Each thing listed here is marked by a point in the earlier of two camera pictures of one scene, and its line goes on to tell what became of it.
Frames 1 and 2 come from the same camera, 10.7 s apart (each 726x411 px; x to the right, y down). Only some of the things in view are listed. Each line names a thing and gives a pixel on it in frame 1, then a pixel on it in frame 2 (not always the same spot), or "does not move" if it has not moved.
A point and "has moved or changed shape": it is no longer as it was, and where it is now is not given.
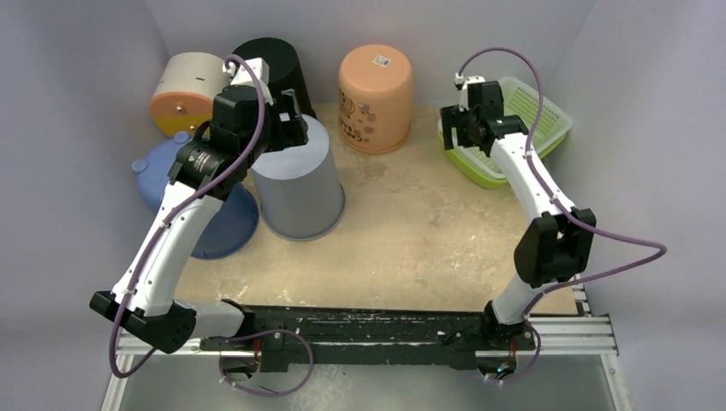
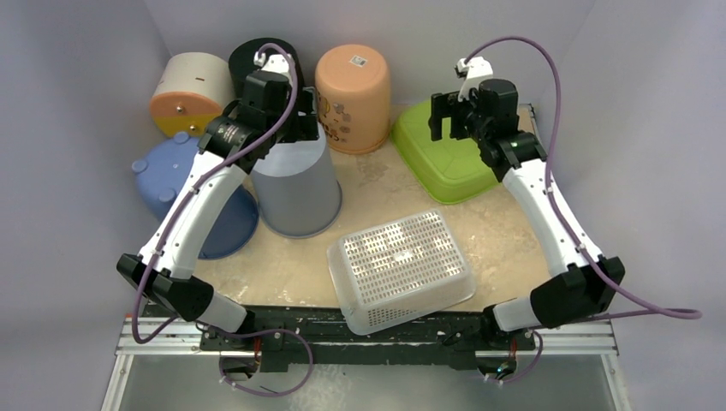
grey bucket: [299, 188] does not move
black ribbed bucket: [284, 70] does not move
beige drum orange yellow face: [183, 95] does not move
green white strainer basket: [520, 98] -> [449, 169]
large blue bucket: [231, 226] does not move
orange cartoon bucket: [375, 98] has moved or changed shape
